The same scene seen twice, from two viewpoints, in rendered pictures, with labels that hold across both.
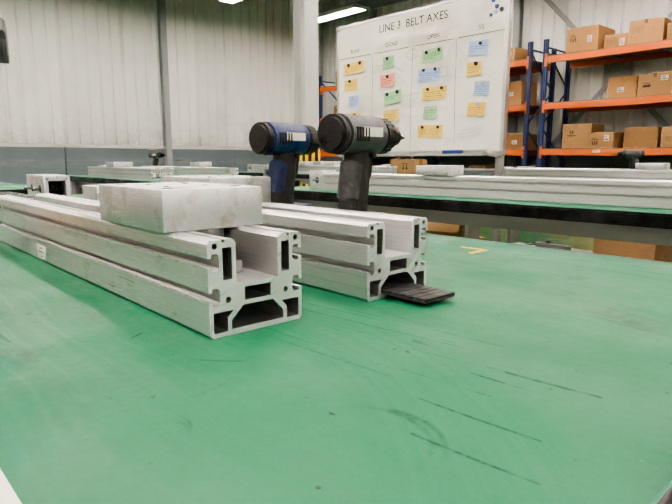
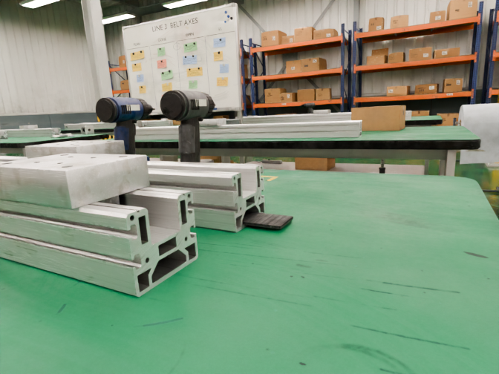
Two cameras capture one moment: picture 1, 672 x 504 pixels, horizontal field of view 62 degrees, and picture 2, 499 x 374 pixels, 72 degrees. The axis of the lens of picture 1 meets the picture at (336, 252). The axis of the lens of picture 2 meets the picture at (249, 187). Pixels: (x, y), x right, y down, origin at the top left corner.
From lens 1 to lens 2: 17 cm
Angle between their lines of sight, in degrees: 19
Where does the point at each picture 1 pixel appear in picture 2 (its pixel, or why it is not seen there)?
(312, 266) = not seen: hidden behind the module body
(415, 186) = not seen: hidden behind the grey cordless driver
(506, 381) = (391, 292)
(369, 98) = (151, 76)
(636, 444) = not seen: outside the picture
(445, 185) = (216, 131)
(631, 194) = (327, 130)
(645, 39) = (303, 39)
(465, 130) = (217, 95)
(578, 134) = (273, 94)
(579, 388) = (439, 286)
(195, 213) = (97, 186)
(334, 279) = (204, 218)
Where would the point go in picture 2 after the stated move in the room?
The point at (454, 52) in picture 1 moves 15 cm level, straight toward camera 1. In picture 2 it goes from (204, 45) to (205, 42)
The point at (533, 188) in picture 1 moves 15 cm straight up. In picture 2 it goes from (271, 130) to (269, 104)
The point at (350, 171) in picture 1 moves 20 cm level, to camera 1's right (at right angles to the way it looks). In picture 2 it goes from (187, 132) to (276, 126)
